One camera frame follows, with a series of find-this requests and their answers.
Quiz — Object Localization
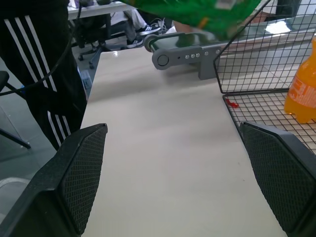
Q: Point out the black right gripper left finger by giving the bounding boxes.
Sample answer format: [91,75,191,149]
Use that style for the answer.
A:
[0,123,109,237]

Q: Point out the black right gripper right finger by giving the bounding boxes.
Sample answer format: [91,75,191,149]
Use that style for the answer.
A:
[239,121,316,235]

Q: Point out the green snack bag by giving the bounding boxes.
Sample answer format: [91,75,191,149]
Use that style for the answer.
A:
[119,0,262,40]

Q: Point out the grey conveyor belt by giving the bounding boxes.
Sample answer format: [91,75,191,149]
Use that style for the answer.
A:
[144,32,249,81]

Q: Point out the orange soda bottle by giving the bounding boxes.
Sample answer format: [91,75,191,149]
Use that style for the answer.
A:
[283,36,316,124]

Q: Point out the person in black striped trousers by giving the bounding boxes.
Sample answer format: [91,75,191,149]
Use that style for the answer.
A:
[0,0,86,151]

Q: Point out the black office chair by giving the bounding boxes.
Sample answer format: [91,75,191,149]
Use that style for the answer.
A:
[70,13,118,70]

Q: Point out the seated person with sneakers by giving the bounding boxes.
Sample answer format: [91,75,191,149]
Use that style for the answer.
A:
[110,9,161,49]

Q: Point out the white desk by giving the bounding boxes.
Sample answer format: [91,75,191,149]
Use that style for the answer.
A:
[67,0,139,20]

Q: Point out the black wire basket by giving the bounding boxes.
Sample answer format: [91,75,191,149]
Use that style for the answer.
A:
[214,0,316,155]

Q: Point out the black cable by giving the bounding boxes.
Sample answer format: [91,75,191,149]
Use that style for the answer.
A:
[0,0,83,96]

